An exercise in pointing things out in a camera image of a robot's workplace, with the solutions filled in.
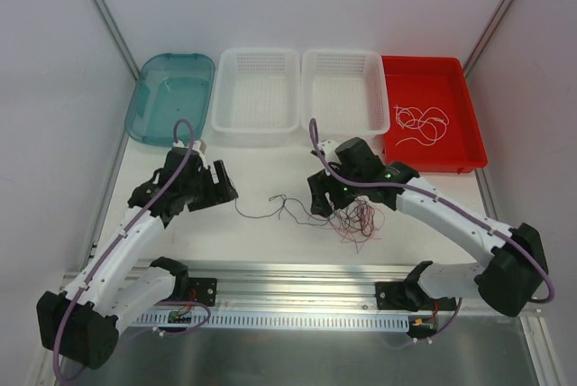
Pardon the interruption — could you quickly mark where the dark purple wire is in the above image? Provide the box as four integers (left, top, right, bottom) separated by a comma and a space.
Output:
234, 194, 334, 227

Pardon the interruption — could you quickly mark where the coloured wire bundle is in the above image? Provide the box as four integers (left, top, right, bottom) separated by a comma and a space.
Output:
328, 196, 387, 253

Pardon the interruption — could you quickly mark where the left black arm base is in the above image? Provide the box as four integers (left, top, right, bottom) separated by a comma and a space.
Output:
150, 257, 217, 307

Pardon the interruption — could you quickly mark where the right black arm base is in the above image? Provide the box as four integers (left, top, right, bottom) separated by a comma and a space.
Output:
374, 261, 457, 312

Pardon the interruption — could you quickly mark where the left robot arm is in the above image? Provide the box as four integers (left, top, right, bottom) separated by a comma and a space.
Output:
36, 146, 238, 370

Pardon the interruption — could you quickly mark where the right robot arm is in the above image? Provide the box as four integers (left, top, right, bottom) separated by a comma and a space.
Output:
307, 137, 552, 317

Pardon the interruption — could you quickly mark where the teal transparent plastic bin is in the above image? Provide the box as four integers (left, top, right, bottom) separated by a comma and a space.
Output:
124, 53, 215, 147

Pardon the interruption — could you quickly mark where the white perforated basket right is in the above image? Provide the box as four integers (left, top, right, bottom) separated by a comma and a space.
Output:
300, 49, 390, 138

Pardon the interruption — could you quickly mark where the white perforated basket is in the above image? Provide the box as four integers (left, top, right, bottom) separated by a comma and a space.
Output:
211, 48, 301, 136
300, 49, 390, 138

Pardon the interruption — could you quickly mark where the white perforated basket left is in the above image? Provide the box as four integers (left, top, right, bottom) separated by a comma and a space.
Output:
211, 48, 301, 136

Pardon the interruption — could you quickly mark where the red plastic tray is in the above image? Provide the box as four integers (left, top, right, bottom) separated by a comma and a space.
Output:
382, 56, 488, 174

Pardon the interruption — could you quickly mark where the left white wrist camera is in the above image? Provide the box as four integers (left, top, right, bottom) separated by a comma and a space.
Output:
172, 140, 209, 170

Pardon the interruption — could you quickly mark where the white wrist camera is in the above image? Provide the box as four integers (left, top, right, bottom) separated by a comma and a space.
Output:
172, 140, 209, 170
316, 140, 339, 160

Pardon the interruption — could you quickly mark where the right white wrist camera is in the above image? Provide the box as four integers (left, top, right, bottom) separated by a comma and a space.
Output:
316, 140, 339, 160

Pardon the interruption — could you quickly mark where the aluminium rail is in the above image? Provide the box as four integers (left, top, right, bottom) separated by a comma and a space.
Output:
58, 261, 542, 315

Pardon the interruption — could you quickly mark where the white slotted cable duct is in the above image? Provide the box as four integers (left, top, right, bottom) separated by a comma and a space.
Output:
133, 308, 409, 334

